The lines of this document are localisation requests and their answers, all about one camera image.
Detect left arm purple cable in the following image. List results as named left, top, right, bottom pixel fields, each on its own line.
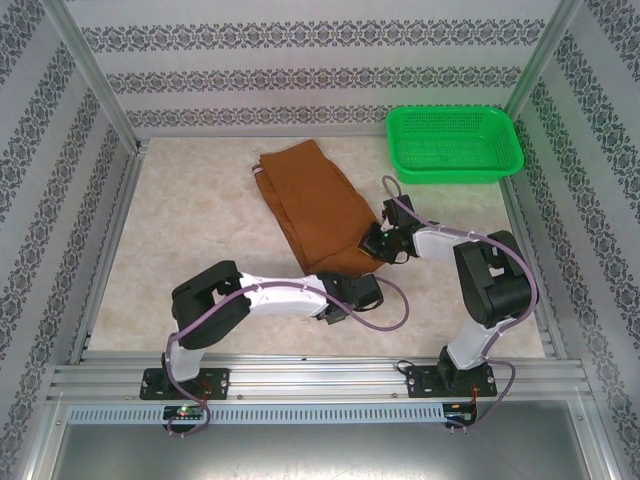
left=162, top=277, right=411, bottom=439

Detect aluminium frame post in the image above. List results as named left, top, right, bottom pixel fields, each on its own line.
left=502, top=0, right=586, bottom=119
left=47, top=0, right=140, bottom=149

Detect long aluminium base rail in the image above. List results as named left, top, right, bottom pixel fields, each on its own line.
left=47, top=352, right=594, bottom=401

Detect aluminium frame side rail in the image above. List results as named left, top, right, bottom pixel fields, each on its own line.
left=69, top=142, right=151, bottom=366

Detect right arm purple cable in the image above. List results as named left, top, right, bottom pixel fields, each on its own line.
left=380, top=174, right=540, bottom=429

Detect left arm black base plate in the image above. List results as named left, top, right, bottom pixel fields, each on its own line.
left=138, top=367, right=232, bottom=401

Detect brown long pants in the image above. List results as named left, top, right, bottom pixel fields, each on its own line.
left=252, top=139, right=384, bottom=277

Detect green plastic perforated basket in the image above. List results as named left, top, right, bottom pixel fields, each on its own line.
left=384, top=105, right=525, bottom=186

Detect grey sheet metal panel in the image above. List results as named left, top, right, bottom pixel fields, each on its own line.
left=29, top=422, right=614, bottom=480

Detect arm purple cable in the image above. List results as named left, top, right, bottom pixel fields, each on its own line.
left=162, top=277, right=411, bottom=439
left=380, top=174, right=540, bottom=429

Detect aluminium frame cross rail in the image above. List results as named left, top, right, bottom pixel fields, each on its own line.
left=132, top=125, right=394, bottom=142

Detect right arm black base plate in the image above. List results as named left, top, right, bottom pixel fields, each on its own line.
left=405, top=363, right=500, bottom=400

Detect slotted grey cable duct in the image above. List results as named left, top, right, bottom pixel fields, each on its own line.
left=67, top=401, right=447, bottom=425

